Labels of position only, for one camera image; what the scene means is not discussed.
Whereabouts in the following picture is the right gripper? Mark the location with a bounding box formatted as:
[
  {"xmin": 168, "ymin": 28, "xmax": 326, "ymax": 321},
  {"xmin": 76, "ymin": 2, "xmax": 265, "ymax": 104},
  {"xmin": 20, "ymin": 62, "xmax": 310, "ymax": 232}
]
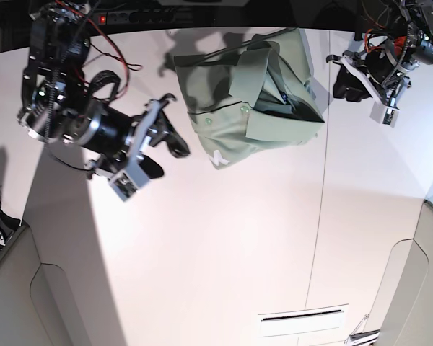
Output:
[{"xmin": 61, "ymin": 93, "xmax": 191, "ymax": 179}]

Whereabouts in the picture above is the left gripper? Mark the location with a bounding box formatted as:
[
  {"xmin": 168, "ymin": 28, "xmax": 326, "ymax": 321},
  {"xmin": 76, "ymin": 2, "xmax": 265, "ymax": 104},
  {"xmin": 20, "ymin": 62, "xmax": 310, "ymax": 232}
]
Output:
[{"xmin": 326, "ymin": 35, "xmax": 419, "ymax": 107}]

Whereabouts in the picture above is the green T-shirt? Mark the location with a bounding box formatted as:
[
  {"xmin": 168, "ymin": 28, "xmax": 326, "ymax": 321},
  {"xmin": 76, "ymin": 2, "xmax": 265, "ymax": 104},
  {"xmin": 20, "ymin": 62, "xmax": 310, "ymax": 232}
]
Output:
[{"xmin": 174, "ymin": 28, "xmax": 325, "ymax": 170}]

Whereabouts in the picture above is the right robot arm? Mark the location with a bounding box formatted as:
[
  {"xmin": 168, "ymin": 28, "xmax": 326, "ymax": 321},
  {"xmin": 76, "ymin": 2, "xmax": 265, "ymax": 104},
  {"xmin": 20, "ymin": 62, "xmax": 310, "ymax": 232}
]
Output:
[{"xmin": 17, "ymin": 1, "xmax": 191, "ymax": 179}]

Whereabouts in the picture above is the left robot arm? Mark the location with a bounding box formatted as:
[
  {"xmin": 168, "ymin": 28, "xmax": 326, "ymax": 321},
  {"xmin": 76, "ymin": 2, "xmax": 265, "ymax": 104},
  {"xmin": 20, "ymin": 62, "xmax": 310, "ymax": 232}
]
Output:
[{"xmin": 147, "ymin": 1, "xmax": 433, "ymax": 125}]

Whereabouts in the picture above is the white slotted panel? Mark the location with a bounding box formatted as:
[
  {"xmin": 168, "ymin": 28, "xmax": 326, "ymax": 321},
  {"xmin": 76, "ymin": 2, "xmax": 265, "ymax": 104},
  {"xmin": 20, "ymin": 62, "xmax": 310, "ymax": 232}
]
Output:
[{"xmin": 257, "ymin": 304, "xmax": 349, "ymax": 337}]

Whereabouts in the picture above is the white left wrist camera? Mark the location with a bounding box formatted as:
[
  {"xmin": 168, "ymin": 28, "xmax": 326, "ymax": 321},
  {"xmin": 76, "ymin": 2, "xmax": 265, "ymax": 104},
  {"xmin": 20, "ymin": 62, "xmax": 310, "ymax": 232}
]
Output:
[{"xmin": 370, "ymin": 102, "xmax": 400, "ymax": 128}]

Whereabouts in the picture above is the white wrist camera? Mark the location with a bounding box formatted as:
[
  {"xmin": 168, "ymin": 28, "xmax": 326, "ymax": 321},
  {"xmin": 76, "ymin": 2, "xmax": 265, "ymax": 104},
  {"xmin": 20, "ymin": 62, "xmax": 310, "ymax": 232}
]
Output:
[
  {"xmin": 370, "ymin": 102, "xmax": 400, "ymax": 128},
  {"xmin": 109, "ymin": 167, "xmax": 149, "ymax": 202}
]

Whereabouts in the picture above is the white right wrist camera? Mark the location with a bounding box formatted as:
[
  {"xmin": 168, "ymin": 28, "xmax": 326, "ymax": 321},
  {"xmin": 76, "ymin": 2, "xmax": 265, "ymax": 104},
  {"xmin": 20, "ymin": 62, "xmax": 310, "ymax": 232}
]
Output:
[{"xmin": 109, "ymin": 167, "xmax": 149, "ymax": 202}]

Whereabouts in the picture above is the power strip with red switch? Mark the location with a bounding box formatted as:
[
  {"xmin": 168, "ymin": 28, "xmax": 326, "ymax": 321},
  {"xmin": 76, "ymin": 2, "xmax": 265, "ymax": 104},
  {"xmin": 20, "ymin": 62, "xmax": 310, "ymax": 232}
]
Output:
[{"xmin": 93, "ymin": 8, "xmax": 193, "ymax": 25}]

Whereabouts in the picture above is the grey metal bracket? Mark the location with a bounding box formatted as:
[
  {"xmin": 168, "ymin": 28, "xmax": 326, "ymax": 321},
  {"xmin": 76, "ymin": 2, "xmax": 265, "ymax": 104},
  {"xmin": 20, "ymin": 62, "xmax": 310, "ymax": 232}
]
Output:
[{"xmin": 344, "ymin": 314, "xmax": 380, "ymax": 346}]

